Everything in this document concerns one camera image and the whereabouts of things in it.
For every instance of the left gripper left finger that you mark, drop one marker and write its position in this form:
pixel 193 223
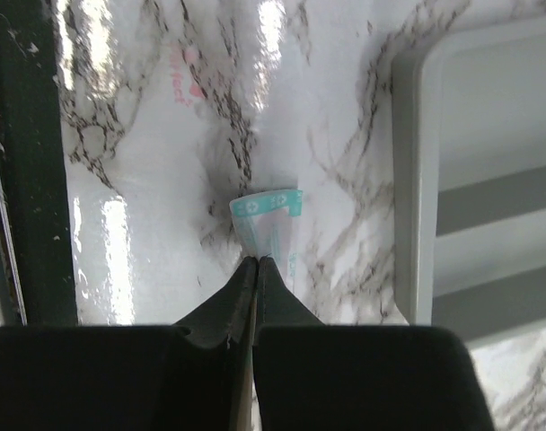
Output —
pixel 184 376

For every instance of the teal sterile strip packet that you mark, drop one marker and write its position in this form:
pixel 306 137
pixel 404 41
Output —
pixel 267 225

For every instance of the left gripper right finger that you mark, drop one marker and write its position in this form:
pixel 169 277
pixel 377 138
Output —
pixel 313 376

